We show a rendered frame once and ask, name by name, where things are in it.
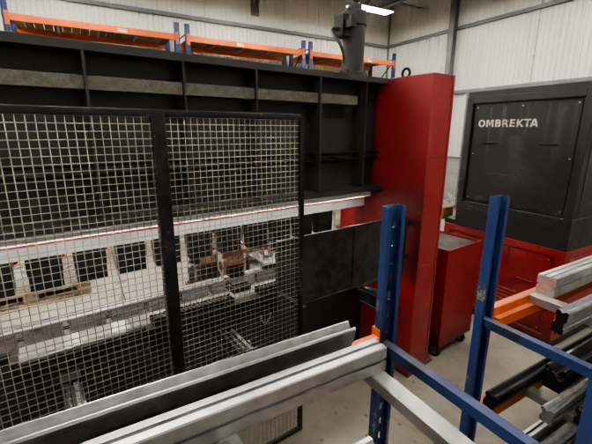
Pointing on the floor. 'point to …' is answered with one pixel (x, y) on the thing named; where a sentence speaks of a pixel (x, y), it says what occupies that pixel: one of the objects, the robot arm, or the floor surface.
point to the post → (167, 239)
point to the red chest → (453, 289)
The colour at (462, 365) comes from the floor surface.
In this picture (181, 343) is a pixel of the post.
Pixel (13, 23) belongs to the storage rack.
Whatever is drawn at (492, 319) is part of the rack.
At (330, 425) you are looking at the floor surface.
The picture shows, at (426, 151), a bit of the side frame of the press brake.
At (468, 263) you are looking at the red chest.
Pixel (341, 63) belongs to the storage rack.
